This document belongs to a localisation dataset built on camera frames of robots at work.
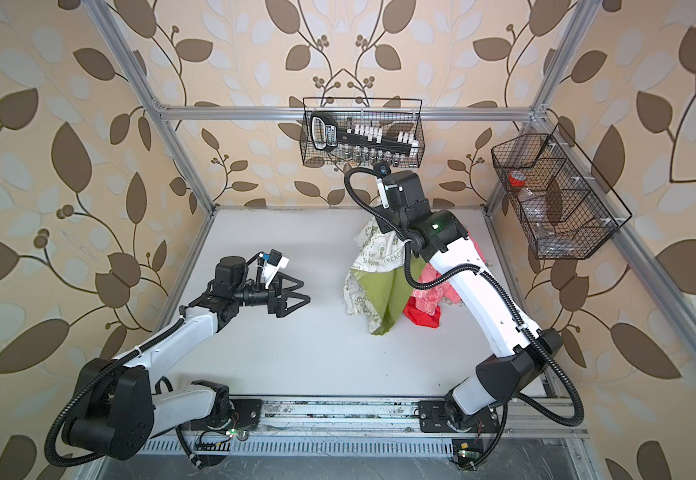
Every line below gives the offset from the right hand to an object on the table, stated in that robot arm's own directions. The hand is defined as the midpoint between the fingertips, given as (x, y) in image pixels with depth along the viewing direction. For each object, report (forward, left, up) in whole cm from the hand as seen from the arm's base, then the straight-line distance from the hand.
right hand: (393, 204), depth 72 cm
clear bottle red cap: (+2, -40, -6) cm, 40 cm away
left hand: (-13, +23, -18) cm, 32 cm away
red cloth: (-14, -9, -33) cm, 37 cm away
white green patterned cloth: (-11, +2, -16) cm, 20 cm away
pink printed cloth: (-10, -12, -30) cm, 34 cm away
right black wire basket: (-2, -44, -2) cm, 44 cm away
